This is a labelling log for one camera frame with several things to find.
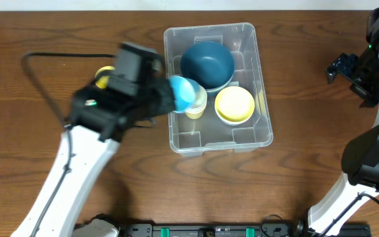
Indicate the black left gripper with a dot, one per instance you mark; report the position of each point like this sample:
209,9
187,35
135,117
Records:
163,97

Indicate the white small bowl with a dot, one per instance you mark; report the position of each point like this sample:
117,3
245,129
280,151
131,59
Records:
232,123

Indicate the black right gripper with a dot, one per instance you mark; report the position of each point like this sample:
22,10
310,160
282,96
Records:
346,69

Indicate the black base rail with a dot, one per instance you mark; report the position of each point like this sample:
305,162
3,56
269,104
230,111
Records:
104,225

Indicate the yellow plastic cup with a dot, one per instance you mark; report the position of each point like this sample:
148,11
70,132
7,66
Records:
102,81
194,115

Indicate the dark blue top bowl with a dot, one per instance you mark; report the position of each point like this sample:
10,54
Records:
209,63

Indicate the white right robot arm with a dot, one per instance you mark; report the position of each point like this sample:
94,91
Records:
359,180

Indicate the cream large bowl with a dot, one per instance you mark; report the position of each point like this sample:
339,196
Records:
194,82

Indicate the yellow bowl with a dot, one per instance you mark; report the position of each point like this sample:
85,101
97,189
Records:
234,103

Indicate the clear plastic storage bin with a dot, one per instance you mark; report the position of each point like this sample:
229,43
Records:
190,137

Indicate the dark blue bottom bowl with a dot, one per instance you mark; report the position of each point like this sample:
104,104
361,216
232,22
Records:
215,91

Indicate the white plastic cup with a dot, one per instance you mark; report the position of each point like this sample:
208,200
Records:
200,98

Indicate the light blue plastic cup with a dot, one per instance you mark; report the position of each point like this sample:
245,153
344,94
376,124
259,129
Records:
185,92

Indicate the pink plastic cup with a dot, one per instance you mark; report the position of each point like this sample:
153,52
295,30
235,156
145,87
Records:
196,110

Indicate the dark blue bowl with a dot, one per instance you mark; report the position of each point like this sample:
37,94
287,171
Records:
215,91
209,63

